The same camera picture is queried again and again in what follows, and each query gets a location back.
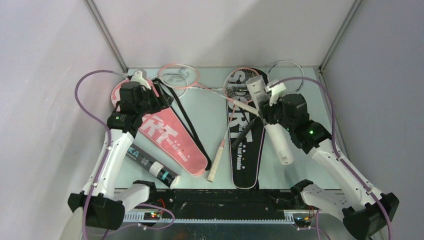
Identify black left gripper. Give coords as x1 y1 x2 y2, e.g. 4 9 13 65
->
136 81 174 117

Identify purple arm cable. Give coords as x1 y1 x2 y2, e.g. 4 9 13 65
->
74 69 176 240
271 76 394 240

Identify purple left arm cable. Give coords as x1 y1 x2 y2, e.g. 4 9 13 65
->
74 69 176 240

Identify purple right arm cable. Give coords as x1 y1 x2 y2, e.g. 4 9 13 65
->
271 76 394 240

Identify white shuttlecock tube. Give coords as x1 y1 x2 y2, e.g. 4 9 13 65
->
245 75 294 165

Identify pink racket cover bag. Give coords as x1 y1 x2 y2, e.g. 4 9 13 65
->
110 76 209 176

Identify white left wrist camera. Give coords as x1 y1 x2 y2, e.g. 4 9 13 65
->
129 70 152 90

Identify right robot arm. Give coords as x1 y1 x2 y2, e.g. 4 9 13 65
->
258 94 400 240

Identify black racket cover bag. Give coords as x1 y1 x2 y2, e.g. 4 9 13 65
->
226 67 277 191

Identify black shuttlecock tube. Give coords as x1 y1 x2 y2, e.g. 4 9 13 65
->
126 143 181 189

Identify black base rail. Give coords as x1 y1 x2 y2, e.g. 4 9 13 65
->
127 188 314 221

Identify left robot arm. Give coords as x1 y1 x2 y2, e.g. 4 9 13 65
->
67 81 174 230

